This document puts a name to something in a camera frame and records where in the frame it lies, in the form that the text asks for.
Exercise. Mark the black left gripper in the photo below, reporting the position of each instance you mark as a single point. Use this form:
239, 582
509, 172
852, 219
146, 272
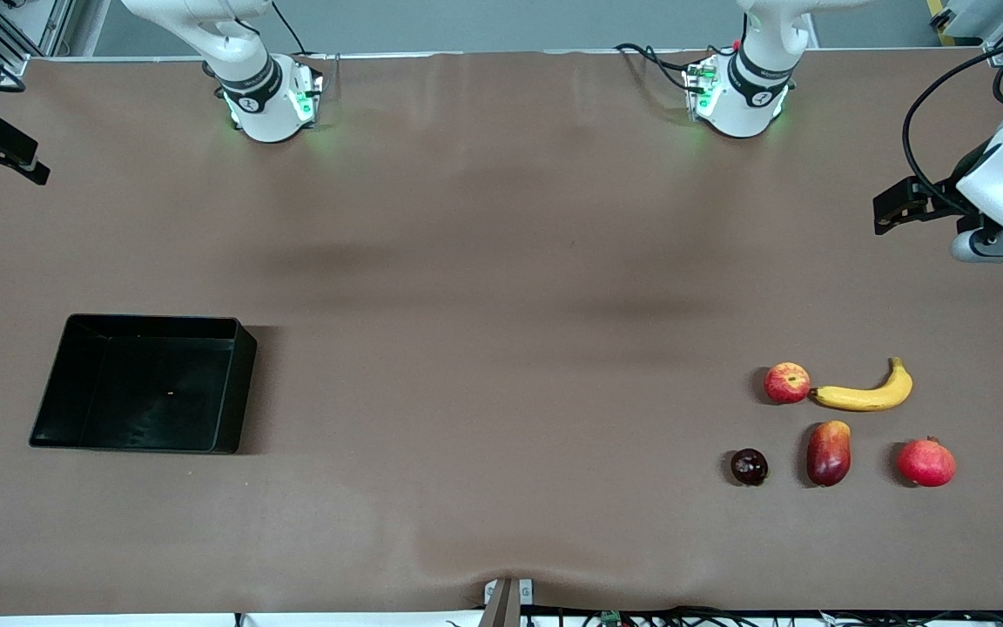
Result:
952, 191

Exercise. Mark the yellow banana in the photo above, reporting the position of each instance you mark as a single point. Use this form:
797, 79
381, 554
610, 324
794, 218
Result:
858, 399

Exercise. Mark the red yellow apple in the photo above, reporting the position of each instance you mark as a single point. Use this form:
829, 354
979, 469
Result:
787, 383

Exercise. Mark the black plastic box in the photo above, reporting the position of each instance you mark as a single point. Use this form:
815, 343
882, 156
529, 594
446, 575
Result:
144, 392

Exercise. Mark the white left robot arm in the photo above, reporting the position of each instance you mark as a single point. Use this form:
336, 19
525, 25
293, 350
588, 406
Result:
750, 104

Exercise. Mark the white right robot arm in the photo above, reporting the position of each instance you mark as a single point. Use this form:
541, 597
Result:
249, 96

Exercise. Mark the red orange mango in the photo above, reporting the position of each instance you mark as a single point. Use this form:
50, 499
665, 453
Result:
829, 455

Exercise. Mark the red pomegranate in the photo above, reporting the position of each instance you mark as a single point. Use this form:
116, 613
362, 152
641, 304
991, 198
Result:
926, 464

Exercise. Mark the dark purple plum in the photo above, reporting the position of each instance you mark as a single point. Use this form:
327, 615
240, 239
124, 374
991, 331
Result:
750, 468

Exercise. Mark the table cover cloth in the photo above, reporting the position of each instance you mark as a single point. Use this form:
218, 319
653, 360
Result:
501, 261

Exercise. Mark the yellow black striped post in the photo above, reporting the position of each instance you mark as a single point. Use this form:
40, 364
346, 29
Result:
941, 17

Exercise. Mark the aluminium frame piece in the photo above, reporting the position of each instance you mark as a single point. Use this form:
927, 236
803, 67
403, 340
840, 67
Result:
989, 30

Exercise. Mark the camera mount pole with brackets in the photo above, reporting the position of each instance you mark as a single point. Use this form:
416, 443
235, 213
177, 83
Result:
506, 605

